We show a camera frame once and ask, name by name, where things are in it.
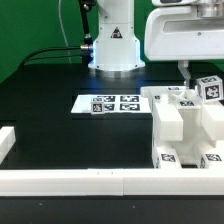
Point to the white chair back long part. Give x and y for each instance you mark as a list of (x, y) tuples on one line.
[(179, 114)]

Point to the white marker sheet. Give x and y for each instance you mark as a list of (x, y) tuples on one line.
[(112, 103)]

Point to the white chair seat part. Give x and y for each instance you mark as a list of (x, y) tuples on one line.
[(189, 151)]

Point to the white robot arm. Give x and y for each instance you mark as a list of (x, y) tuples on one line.
[(109, 32)]

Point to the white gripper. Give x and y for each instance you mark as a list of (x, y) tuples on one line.
[(179, 34)]

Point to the white left rail block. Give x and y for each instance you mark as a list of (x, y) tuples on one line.
[(7, 140)]

